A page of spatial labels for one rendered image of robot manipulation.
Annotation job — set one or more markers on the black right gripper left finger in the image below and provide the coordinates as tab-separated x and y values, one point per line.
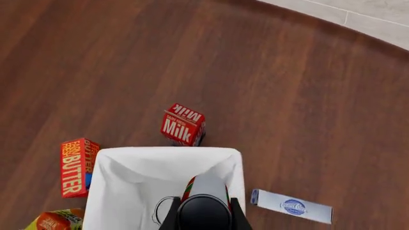
169	220

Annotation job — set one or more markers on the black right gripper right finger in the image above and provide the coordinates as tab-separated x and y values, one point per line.
240	220

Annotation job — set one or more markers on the white basket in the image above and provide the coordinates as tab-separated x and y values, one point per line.
143	177

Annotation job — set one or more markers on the silver cream cheese box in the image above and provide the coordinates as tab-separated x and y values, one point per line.
294	207

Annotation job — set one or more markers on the red milk carton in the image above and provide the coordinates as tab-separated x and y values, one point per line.
180	127

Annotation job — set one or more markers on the red butter box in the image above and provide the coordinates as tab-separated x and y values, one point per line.
73	170

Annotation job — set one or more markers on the orange and yellow juice carton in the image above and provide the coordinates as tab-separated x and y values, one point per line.
54	220

